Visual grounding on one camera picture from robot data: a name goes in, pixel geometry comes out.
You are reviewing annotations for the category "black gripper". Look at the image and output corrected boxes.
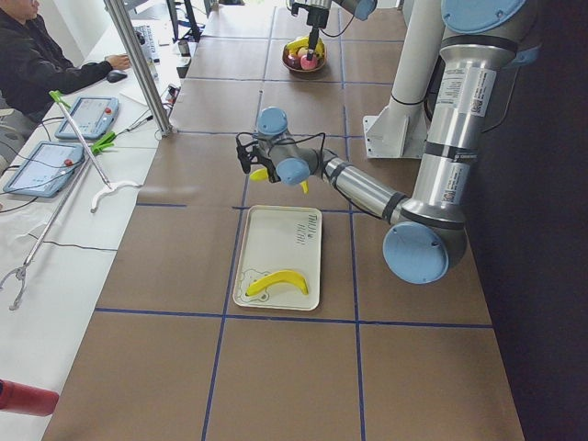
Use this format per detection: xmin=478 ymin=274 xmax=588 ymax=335
xmin=261 ymin=158 xmax=280 ymax=183
xmin=306 ymin=6 xmax=329 ymax=61

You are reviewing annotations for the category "long reacher grabber tool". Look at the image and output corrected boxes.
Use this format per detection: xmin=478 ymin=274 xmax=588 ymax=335
xmin=49 ymin=91 xmax=142 ymax=213

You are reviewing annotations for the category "red cylinder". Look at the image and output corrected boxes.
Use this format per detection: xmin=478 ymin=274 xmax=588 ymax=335
xmin=1 ymin=379 xmax=60 ymax=416

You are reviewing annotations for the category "teach pendant tablet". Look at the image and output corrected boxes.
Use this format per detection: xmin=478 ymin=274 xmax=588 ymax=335
xmin=68 ymin=96 xmax=119 ymax=141
xmin=3 ymin=141 xmax=85 ymax=198

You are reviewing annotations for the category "upper teach pendant tablet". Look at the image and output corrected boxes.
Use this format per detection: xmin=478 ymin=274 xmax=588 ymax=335
xmin=68 ymin=96 xmax=119 ymax=141

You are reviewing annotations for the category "keyboard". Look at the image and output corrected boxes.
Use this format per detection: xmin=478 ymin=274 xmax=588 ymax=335
xmin=133 ymin=25 xmax=160 ymax=63

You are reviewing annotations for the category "aluminium frame post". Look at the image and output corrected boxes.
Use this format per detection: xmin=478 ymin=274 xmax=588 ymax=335
xmin=104 ymin=0 xmax=173 ymax=138

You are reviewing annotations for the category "woven wicker basket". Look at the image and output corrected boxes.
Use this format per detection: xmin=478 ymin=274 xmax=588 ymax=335
xmin=282 ymin=37 xmax=327 ymax=74

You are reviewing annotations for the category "dark purple fruit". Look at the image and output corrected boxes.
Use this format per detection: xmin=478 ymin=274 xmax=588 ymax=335
xmin=284 ymin=54 xmax=300 ymax=70

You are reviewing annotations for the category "person in black jacket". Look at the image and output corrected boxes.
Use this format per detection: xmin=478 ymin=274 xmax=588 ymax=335
xmin=1 ymin=1 xmax=130 ymax=123

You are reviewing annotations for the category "lower teach pendant tablet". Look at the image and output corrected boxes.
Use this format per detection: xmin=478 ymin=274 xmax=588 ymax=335
xmin=3 ymin=141 xmax=85 ymax=198

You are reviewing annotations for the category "black computer mouse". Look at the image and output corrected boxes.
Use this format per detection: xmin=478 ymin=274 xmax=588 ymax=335
xmin=106 ymin=70 xmax=128 ymax=84

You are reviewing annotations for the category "red apple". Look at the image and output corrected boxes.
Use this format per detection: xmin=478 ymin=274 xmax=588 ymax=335
xmin=299 ymin=52 xmax=320 ymax=72

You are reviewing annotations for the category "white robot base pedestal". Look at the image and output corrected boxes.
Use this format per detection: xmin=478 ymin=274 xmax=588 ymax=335
xmin=363 ymin=1 xmax=445 ymax=159

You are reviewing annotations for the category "white bear-print tray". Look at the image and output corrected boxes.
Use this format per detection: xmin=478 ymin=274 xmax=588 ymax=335
xmin=232 ymin=205 xmax=322 ymax=311

